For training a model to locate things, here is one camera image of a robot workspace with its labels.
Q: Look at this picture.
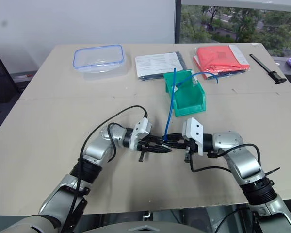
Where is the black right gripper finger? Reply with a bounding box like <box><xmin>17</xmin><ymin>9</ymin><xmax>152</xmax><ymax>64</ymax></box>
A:
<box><xmin>165</xmin><ymin>133</ymin><xmax>185</xmax><ymax>141</ymax></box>
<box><xmin>163</xmin><ymin>141</ymin><xmax>186</xmax><ymax>150</ymax></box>

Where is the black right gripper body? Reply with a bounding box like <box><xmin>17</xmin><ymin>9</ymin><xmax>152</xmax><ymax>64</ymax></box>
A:
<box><xmin>181</xmin><ymin>137</ymin><xmax>197</xmax><ymax>163</ymax></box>

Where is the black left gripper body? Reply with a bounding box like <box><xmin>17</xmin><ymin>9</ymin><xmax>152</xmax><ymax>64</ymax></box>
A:
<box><xmin>135</xmin><ymin>138</ymin><xmax>159</xmax><ymax>162</ymax></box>

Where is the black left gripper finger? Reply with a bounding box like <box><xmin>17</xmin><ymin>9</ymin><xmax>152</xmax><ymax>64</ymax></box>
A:
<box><xmin>149</xmin><ymin>135</ymin><xmax>168</xmax><ymax>145</ymax></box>
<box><xmin>147</xmin><ymin>145</ymin><xmax>173</xmax><ymax>155</ymax></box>

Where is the long blue cable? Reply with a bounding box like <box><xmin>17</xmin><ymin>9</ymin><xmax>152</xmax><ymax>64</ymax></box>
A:
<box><xmin>163</xmin><ymin>67</ymin><xmax>177</xmax><ymax>143</ymax></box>

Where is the green plastic bin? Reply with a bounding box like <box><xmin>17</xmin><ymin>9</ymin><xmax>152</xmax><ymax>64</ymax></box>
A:
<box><xmin>163</xmin><ymin>69</ymin><xmax>207</xmax><ymax>118</ymax></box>

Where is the printed paper in dark sleeve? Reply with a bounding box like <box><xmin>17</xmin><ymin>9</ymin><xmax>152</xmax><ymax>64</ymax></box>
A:
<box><xmin>134</xmin><ymin>51</ymin><xmax>186</xmax><ymax>82</ymax></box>

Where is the grey rounded robot body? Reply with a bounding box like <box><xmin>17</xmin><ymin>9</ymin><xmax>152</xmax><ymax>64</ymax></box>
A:
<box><xmin>82</xmin><ymin>219</ymin><xmax>204</xmax><ymax>233</ymax></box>

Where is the red garment in plastic bag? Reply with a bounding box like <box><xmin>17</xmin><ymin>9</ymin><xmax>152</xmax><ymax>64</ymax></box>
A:
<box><xmin>192</xmin><ymin>44</ymin><xmax>251</xmax><ymax>81</ymax></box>

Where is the clear container with blue rim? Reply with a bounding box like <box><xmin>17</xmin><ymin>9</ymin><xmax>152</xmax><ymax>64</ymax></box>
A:
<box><xmin>72</xmin><ymin>44</ymin><xmax>127</xmax><ymax>81</ymax></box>

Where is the black caliper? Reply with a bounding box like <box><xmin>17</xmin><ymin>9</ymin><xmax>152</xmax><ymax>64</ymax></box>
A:
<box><xmin>249</xmin><ymin>53</ymin><xmax>288</xmax><ymax>85</ymax></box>

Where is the grey side desk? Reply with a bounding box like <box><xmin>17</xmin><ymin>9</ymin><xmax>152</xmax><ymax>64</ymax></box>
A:
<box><xmin>271</xmin><ymin>56</ymin><xmax>291</xmax><ymax>96</ymax></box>

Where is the black chair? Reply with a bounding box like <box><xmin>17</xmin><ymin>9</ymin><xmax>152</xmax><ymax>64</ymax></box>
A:
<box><xmin>0</xmin><ymin>42</ymin><xmax>20</xmax><ymax>106</ymax></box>

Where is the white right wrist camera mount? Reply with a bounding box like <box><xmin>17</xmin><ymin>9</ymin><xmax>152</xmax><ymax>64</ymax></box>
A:
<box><xmin>181</xmin><ymin>117</ymin><xmax>205</xmax><ymax>156</ymax></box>

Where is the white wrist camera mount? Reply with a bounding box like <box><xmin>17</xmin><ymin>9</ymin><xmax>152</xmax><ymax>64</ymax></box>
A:
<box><xmin>129</xmin><ymin>118</ymin><xmax>153</xmax><ymax>149</ymax></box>
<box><xmin>181</xmin><ymin>117</ymin><xmax>205</xmax><ymax>156</ymax></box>

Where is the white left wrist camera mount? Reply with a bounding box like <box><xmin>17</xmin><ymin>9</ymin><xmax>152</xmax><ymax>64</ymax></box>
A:
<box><xmin>129</xmin><ymin>118</ymin><xmax>153</xmax><ymax>149</ymax></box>

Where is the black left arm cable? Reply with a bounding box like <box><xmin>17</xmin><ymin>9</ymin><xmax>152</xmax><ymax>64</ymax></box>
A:
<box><xmin>70</xmin><ymin>105</ymin><xmax>149</xmax><ymax>229</ymax></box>

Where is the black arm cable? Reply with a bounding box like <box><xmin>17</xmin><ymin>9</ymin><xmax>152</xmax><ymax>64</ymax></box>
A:
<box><xmin>70</xmin><ymin>105</ymin><xmax>149</xmax><ymax>229</ymax></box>
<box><xmin>190</xmin><ymin>143</ymin><xmax>261</xmax><ymax>173</ymax></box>

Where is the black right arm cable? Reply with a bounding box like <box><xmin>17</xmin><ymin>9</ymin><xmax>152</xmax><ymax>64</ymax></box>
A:
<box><xmin>190</xmin><ymin>143</ymin><xmax>261</xmax><ymax>173</ymax></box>

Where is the curved blue cable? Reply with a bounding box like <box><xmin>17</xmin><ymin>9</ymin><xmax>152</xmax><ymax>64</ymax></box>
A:
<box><xmin>176</xmin><ymin>71</ymin><xmax>219</xmax><ymax>87</ymax></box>

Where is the dark window frame post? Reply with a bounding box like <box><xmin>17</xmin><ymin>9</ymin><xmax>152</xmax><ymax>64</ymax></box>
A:
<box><xmin>173</xmin><ymin>0</ymin><xmax>183</xmax><ymax>44</ymax></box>

